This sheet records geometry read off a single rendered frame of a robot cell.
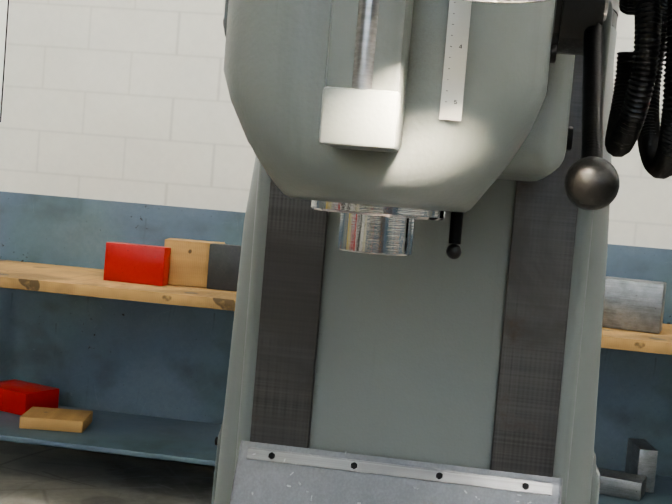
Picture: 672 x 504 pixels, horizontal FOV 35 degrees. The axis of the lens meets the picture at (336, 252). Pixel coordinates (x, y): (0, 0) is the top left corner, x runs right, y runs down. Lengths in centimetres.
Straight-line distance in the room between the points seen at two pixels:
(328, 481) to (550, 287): 29
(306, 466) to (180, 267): 352
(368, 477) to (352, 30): 60
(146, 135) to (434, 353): 417
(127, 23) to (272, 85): 464
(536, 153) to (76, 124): 458
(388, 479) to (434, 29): 58
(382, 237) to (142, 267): 390
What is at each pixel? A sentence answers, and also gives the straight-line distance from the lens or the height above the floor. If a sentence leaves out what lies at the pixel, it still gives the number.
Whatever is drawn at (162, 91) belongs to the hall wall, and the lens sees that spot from 515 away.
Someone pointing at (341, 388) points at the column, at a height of 112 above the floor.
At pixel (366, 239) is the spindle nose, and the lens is 67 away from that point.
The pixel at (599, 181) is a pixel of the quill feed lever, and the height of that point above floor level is 133.
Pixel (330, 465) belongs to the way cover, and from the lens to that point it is 108.
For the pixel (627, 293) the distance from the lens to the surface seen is 439.
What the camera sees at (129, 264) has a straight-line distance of 456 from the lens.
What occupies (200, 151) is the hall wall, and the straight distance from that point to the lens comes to 508.
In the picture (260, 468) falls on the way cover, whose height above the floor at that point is 104.
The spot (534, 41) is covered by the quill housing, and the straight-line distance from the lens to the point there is 62.
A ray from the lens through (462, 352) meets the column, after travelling 106.
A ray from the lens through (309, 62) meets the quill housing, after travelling 61.
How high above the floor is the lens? 131
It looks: 3 degrees down
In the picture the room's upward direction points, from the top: 5 degrees clockwise
